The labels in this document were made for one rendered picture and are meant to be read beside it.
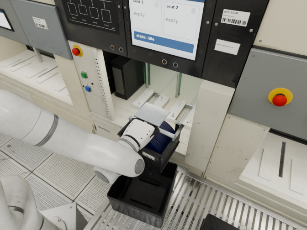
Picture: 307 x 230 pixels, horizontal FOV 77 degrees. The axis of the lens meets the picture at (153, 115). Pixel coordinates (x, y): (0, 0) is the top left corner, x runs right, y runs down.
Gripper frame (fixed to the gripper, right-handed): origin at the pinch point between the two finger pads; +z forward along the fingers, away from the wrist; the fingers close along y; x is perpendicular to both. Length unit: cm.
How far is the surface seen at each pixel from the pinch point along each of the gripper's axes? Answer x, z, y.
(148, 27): 30.4, 14.9, -10.5
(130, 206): -33.4, -25.7, 4.4
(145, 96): -35, 47, -33
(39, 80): -40, 24, -128
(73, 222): -49, -42, -20
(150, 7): 37.3, 14.9, -9.7
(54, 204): -126, -36, -82
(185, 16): 36.8, 15.1, 3.8
